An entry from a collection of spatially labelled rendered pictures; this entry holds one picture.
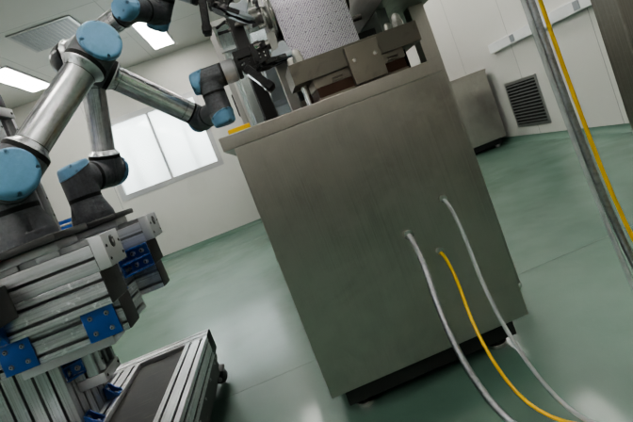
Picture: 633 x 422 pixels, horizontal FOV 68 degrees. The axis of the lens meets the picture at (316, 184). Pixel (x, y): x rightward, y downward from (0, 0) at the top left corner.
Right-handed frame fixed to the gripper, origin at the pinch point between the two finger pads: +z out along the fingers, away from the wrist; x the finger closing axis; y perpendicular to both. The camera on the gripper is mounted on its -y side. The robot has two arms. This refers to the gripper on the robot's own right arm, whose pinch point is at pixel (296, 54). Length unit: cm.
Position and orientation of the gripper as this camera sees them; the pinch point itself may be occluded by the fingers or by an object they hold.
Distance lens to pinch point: 160.4
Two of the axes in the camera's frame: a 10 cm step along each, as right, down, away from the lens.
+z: 9.3, -3.6, 0.9
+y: -3.6, -9.3, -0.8
